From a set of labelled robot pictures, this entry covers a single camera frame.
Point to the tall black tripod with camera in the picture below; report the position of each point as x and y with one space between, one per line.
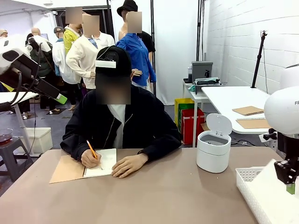
258 60

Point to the grey stool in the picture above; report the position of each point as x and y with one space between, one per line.
11 149

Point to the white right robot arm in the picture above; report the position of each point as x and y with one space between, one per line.
282 109

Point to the white perforated plastic basket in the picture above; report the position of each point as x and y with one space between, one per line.
245 184

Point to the person's left hand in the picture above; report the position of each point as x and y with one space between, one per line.
129 165

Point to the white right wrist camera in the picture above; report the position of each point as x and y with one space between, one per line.
269 135

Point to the yellow pencil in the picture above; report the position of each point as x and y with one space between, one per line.
91 148

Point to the grey square box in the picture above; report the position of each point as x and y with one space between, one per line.
201 70

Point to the black baseball cap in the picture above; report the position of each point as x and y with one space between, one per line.
122 58

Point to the person's left forearm black sleeve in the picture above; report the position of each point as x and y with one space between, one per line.
163 149

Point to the white lidded trash bin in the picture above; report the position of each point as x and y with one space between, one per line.
212 156

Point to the black bucket hat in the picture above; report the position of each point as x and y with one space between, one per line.
127 7

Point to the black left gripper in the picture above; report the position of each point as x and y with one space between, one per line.
26 67

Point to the yellow and green bag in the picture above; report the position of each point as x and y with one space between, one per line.
183 102

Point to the mannequin in yellow jacket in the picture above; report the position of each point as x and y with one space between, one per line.
69 39

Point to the person's torso in black jacket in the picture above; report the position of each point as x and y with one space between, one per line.
144 121

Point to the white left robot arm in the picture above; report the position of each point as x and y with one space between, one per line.
12 45

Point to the mannequin in blue shirt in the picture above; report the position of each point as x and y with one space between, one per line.
137 51

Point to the white head-mounted camera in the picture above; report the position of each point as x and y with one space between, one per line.
105 64

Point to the white paper sheet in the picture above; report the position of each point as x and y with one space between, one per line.
268 179

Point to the mannequin in cream cardigan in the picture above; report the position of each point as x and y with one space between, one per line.
84 58

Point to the red bag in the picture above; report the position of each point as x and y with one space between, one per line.
191 126

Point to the small white side table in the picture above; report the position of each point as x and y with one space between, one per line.
196 95

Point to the mannequin in dark puffer jacket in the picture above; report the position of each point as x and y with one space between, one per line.
46 67

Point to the person's right hand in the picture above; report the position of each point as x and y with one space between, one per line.
90 159

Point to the large white desk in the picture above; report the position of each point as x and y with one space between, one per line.
222 98

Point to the large brown spiral notebook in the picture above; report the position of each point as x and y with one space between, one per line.
253 123

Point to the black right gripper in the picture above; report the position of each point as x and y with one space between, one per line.
288 147

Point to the grey open tray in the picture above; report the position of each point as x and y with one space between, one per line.
206 82

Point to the person's right forearm black sleeve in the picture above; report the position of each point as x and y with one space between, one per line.
72 147

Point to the black double light stand pole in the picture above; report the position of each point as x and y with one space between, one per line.
199 30

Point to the mannequin in cap and white shirt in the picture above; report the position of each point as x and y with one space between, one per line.
61 60

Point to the spiral notebook with brown cover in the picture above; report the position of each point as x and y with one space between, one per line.
67 169

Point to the white desk with leg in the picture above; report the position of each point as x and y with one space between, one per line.
22 121

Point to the white floor storage bin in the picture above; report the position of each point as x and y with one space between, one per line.
42 140

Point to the mannequin in black t-shirt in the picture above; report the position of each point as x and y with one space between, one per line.
148 42

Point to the small brown cardboard notebook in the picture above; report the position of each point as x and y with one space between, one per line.
248 110

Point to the clear bowl with red contents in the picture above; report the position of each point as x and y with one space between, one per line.
5 137

